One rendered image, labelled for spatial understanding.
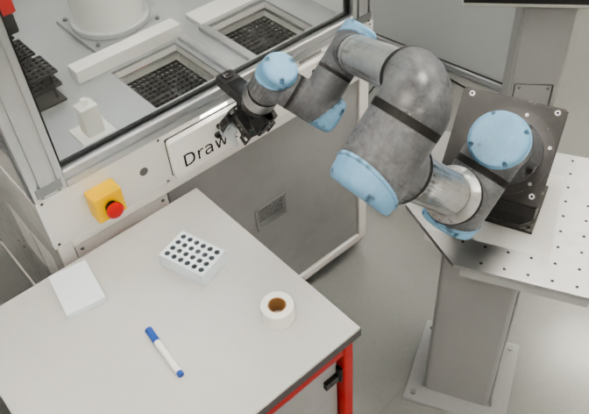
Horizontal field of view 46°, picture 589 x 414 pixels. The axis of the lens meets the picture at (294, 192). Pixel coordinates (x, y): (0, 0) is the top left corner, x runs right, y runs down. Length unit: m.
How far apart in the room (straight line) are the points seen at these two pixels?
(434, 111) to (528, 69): 1.33
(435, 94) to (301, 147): 1.05
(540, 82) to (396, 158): 1.39
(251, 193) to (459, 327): 0.68
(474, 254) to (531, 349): 0.86
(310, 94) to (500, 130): 0.37
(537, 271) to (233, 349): 0.67
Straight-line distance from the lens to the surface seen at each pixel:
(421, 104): 1.00
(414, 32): 3.50
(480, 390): 2.18
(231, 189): 1.91
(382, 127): 1.00
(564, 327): 2.48
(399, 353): 2.33
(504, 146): 1.39
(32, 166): 1.51
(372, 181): 1.00
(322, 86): 1.38
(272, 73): 1.35
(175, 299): 1.54
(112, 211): 1.58
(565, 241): 1.67
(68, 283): 1.62
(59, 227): 1.63
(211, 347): 1.45
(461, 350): 2.04
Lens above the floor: 1.96
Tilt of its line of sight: 44 degrees down
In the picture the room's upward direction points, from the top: 5 degrees counter-clockwise
